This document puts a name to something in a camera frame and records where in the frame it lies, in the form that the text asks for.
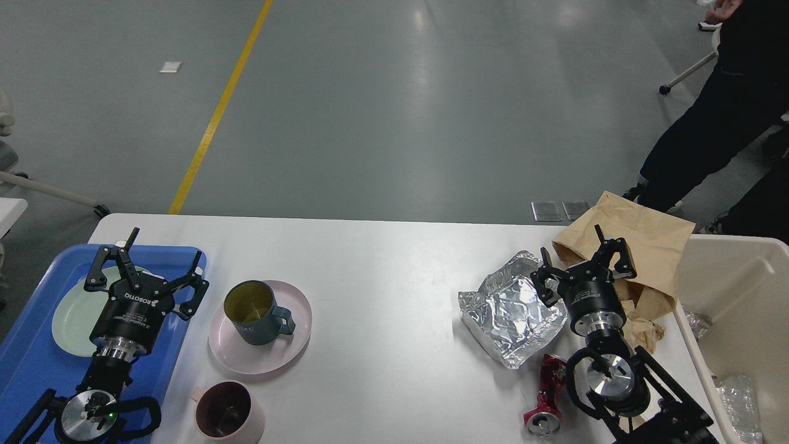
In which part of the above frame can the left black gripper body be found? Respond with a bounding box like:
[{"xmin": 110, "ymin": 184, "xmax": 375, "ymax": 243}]
[{"xmin": 90, "ymin": 276, "xmax": 175, "ymax": 357}]

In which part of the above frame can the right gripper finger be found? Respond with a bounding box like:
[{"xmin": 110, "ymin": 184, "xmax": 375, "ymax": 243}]
[
  {"xmin": 531, "ymin": 247, "xmax": 570, "ymax": 307},
  {"xmin": 586, "ymin": 224, "xmax": 637, "ymax": 282}
]

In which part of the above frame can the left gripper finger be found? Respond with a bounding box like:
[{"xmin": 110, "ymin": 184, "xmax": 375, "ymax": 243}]
[
  {"xmin": 154, "ymin": 251, "xmax": 210, "ymax": 321},
  {"xmin": 84, "ymin": 228, "xmax": 144, "ymax": 292}
]

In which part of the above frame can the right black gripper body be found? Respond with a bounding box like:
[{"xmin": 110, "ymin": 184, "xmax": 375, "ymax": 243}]
[{"xmin": 560, "ymin": 264, "xmax": 626, "ymax": 337}]

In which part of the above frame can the dark teal mug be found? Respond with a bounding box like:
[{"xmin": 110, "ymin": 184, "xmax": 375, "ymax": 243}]
[{"xmin": 223, "ymin": 280, "xmax": 296, "ymax": 346}]

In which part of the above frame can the pink plate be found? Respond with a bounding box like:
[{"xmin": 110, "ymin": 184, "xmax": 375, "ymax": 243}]
[{"xmin": 208, "ymin": 280, "xmax": 313, "ymax": 376}]

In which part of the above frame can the pink mug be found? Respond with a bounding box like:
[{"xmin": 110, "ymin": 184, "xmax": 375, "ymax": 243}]
[{"xmin": 190, "ymin": 380, "xmax": 266, "ymax": 443}]

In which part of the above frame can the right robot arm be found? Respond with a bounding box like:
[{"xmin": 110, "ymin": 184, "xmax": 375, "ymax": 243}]
[{"xmin": 530, "ymin": 226, "xmax": 716, "ymax": 443}]

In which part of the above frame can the light green plate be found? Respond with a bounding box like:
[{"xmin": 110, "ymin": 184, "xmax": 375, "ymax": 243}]
[{"xmin": 52, "ymin": 266, "xmax": 155, "ymax": 358}]

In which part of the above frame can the brown paper bag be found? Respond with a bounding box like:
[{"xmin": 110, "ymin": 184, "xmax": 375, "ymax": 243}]
[{"xmin": 552, "ymin": 191, "xmax": 694, "ymax": 353}]

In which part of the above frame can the crumpled aluminium foil tray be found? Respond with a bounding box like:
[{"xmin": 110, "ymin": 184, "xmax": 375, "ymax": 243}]
[{"xmin": 457, "ymin": 250, "xmax": 567, "ymax": 370}]

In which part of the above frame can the metal floor socket plate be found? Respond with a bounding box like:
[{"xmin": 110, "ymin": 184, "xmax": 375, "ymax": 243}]
[{"xmin": 531, "ymin": 200, "xmax": 563, "ymax": 223}]

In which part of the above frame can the crumpled clear plastic wrap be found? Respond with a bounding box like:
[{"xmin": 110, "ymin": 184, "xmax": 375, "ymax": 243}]
[{"xmin": 681, "ymin": 305, "xmax": 713, "ymax": 341}]

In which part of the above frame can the blue plastic tray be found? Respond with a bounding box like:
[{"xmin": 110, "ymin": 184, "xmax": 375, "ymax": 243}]
[{"xmin": 0, "ymin": 244, "xmax": 208, "ymax": 444}]

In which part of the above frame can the beige plastic bin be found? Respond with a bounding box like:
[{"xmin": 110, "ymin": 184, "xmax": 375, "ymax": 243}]
[{"xmin": 674, "ymin": 235, "xmax": 788, "ymax": 443}]

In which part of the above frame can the crushed red soda can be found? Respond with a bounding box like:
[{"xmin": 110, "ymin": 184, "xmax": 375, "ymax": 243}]
[{"xmin": 523, "ymin": 353, "xmax": 566, "ymax": 438}]

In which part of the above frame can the white rolling chair base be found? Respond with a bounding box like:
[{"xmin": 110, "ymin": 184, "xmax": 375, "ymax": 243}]
[{"xmin": 1, "ymin": 88, "xmax": 111, "ymax": 218}]

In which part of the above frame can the clear plastic bottle in bin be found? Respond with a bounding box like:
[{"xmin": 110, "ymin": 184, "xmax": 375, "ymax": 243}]
[{"xmin": 714, "ymin": 374, "xmax": 764, "ymax": 443}]

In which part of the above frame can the rolling chair leg right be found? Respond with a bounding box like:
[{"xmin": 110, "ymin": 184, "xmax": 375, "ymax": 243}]
[{"xmin": 658, "ymin": 22, "xmax": 722, "ymax": 96}]

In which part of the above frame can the white paper on floor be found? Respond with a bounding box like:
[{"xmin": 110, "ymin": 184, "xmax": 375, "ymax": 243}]
[{"xmin": 158, "ymin": 61, "xmax": 182, "ymax": 74}]

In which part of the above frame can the person in dark clothes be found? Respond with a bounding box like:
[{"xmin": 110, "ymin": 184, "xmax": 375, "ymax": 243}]
[{"xmin": 623, "ymin": 1, "xmax": 788, "ymax": 213}]

